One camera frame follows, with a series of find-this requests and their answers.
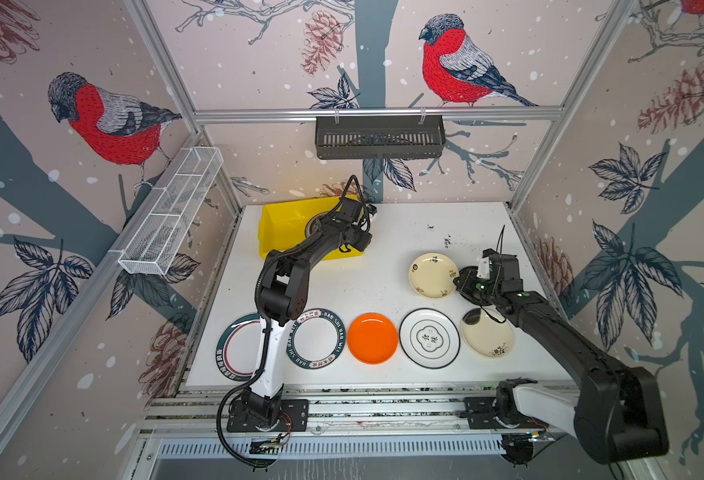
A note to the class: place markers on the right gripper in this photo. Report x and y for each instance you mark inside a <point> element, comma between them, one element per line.
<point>470,275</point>

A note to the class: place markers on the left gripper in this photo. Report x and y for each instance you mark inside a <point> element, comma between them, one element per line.
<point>365,239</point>

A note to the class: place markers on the cream plate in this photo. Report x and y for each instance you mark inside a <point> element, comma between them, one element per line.
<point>432,275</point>
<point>486,336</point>

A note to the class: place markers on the small teal patterned plate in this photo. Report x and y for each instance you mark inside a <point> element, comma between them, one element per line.
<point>314,224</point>

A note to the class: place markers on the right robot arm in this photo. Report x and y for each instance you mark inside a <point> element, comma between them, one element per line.
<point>617,414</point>

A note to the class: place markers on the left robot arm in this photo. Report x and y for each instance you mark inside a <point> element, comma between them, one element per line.
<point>281,295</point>

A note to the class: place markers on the yellow plastic bin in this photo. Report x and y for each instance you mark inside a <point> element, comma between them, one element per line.
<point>282,225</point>

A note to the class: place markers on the white plate black clover pattern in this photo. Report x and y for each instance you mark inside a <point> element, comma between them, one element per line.
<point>429,338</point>

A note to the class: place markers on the black hanging basket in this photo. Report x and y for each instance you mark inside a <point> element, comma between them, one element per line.
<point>408,137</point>

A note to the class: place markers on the orange plate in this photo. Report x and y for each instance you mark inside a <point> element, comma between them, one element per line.
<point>372,339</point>

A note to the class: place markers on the white plate green lettered rim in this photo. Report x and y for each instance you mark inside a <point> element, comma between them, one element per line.
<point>316,339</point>

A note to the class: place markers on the white plate green red rim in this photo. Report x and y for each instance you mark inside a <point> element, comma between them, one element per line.
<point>236,353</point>

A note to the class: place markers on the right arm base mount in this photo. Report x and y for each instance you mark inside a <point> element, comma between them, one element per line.
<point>486,413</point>

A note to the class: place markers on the aluminium frame crossbar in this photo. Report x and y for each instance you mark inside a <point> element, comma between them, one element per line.
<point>493,113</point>

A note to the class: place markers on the aluminium rail base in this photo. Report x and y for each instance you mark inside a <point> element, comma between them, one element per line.
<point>341,424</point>

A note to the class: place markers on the white wire mesh basket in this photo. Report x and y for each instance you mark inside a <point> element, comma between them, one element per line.
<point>154,246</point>

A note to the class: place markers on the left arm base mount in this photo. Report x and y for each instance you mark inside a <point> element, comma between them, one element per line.
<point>283,416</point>

